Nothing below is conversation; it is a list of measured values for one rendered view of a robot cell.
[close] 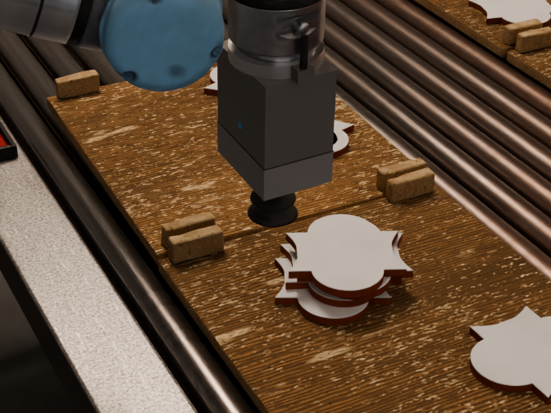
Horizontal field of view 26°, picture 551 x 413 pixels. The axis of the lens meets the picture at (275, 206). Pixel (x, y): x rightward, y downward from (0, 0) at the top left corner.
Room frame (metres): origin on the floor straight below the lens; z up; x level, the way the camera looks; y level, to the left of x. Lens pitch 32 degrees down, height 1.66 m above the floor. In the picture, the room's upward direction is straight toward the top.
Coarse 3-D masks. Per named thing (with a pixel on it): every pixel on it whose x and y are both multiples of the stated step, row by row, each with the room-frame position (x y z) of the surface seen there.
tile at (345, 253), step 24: (336, 216) 1.06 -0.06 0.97; (288, 240) 1.03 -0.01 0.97; (312, 240) 1.02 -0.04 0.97; (336, 240) 1.02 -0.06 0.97; (360, 240) 1.02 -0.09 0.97; (384, 240) 1.02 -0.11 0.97; (312, 264) 0.98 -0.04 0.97; (336, 264) 0.98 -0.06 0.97; (360, 264) 0.98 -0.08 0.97; (384, 264) 0.98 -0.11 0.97; (336, 288) 0.94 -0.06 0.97; (360, 288) 0.94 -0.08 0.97
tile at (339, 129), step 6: (336, 120) 1.33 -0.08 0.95; (336, 126) 1.32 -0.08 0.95; (342, 126) 1.32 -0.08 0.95; (348, 126) 1.32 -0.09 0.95; (336, 132) 1.30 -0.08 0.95; (342, 132) 1.30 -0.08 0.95; (348, 132) 1.32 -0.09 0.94; (342, 138) 1.29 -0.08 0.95; (336, 144) 1.27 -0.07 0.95; (342, 144) 1.27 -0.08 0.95; (336, 150) 1.26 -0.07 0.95; (342, 150) 1.26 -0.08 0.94; (336, 156) 1.26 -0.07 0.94
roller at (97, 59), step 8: (72, 48) 1.64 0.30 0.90; (80, 48) 1.62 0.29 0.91; (80, 56) 1.61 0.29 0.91; (88, 56) 1.59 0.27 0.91; (96, 56) 1.58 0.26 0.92; (104, 56) 1.58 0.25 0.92; (80, 64) 1.61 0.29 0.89; (88, 64) 1.58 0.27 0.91; (96, 64) 1.56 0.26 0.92; (104, 64) 1.55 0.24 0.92; (104, 72) 1.53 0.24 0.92; (112, 72) 1.53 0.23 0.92; (104, 80) 1.52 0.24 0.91; (112, 80) 1.51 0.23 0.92; (120, 80) 1.50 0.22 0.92
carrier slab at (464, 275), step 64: (256, 256) 1.05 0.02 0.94; (448, 256) 1.05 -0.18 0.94; (512, 256) 1.05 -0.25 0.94; (256, 320) 0.93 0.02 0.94; (384, 320) 0.93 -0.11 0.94; (448, 320) 0.93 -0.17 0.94; (256, 384) 0.84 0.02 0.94; (320, 384) 0.84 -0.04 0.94; (384, 384) 0.84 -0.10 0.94; (448, 384) 0.84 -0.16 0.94
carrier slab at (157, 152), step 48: (96, 96) 1.42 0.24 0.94; (144, 96) 1.42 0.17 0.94; (192, 96) 1.42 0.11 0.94; (336, 96) 1.42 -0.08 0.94; (96, 144) 1.29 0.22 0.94; (144, 144) 1.29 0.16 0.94; (192, 144) 1.29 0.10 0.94; (384, 144) 1.29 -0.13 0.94; (144, 192) 1.18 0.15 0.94; (192, 192) 1.18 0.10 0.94; (240, 192) 1.18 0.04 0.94; (336, 192) 1.18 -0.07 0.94; (384, 192) 1.18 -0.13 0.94; (144, 240) 1.08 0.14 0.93
